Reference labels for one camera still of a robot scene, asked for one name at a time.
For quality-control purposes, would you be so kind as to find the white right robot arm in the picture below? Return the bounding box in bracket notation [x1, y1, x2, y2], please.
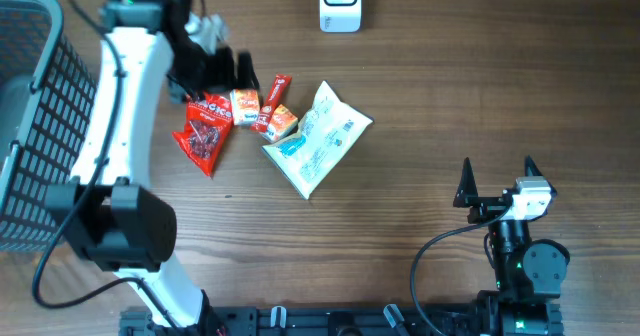
[453, 157, 570, 335]

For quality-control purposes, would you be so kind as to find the red coffee stick sachet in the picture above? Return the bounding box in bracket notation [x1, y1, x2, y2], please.
[250, 74, 292, 133]

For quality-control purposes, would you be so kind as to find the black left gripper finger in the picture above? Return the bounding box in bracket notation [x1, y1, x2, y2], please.
[235, 51, 260, 91]
[209, 46, 236, 92]

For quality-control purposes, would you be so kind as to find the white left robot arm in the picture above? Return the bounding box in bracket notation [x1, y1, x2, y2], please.
[45, 0, 259, 335]

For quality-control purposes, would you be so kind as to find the black aluminium mounting rail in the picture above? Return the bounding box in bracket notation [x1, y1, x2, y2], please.
[119, 302, 565, 336]

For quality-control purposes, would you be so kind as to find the grey plastic shopping basket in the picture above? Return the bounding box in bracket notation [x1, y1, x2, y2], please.
[1, 0, 97, 252]

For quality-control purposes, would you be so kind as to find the red Hacks candy bag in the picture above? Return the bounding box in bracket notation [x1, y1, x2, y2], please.
[172, 93, 234, 177]

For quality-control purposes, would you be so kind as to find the white barcode scanner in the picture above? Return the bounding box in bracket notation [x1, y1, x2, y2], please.
[319, 0, 362, 33]

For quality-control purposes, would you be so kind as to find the yellow white snack bag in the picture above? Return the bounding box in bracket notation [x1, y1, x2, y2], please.
[262, 81, 373, 200]

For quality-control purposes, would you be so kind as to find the orange small carton box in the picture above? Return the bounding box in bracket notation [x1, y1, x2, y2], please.
[261, 104, 298, 143]

